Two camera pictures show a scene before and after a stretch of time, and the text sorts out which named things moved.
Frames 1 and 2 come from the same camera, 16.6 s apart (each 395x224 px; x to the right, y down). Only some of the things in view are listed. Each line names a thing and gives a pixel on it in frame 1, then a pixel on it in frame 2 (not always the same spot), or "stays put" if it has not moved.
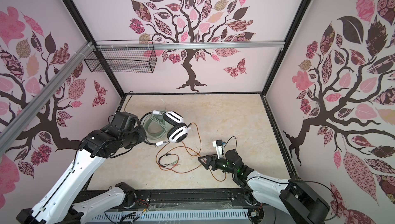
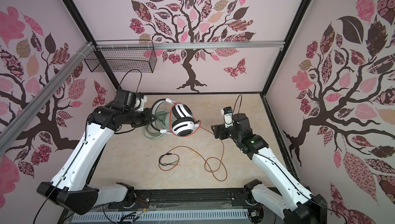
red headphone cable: x=191 y=154 to x=187 y=146
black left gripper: x=142 y=136 to x=148 y=114
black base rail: x=233 y=199 stays put
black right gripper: x=214 y=159 to x=220 y=128
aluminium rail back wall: x=261 y=44 stays put
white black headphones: x=177 y=130 to x=183 y=124
